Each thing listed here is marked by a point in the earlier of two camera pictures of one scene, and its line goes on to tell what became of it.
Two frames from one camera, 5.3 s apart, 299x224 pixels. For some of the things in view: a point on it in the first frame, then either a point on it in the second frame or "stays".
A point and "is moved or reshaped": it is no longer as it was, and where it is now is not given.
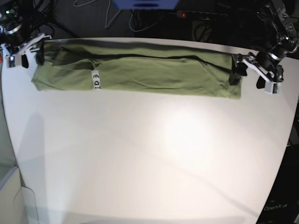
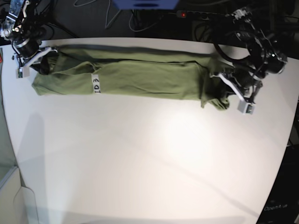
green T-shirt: (139, 66) is moved or reshaped
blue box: (146, 4) stays
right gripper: (262, 62) to (246, 84)
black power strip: (197, 15) stays
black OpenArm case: (282, 206) stays
